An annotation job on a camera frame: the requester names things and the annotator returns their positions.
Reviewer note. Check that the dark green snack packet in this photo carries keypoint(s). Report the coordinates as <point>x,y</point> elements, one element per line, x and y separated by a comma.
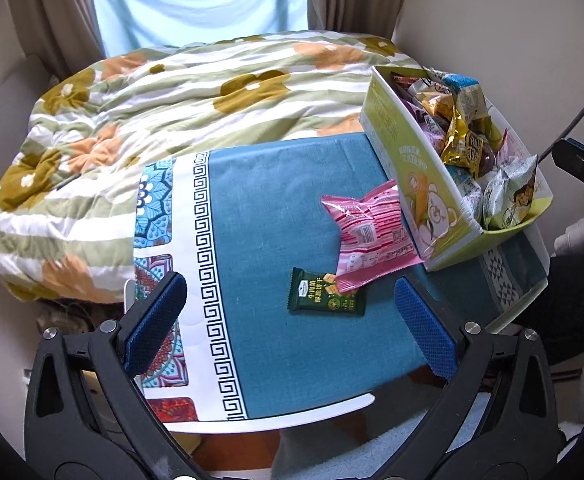
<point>317,295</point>

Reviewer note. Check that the white cylindrical device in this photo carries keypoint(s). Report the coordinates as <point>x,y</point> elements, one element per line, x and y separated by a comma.
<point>581,232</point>

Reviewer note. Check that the pile of snack packets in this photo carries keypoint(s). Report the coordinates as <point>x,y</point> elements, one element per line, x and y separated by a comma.
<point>464,145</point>

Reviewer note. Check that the window with sheer curtain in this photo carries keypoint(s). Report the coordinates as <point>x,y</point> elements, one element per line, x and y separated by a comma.
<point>197,0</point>

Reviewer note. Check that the blue patterned tablecloth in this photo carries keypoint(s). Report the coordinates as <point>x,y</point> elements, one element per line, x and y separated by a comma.
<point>282,210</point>

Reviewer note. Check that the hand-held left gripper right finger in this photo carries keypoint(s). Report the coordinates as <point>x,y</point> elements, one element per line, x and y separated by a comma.
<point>424,330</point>

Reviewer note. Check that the floral striped blanket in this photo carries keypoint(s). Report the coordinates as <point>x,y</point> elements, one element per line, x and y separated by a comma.
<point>172,90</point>

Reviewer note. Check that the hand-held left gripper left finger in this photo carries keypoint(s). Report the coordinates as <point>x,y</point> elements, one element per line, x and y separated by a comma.
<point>154,320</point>

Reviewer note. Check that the yellow-green cardboard box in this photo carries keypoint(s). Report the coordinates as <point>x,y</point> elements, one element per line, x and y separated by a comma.
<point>396,125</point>

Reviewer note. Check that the dark cloth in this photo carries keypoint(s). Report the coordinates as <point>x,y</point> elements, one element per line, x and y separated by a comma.
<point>561,310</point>

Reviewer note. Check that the pink snack bag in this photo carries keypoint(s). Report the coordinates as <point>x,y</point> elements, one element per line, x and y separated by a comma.
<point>371,230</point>

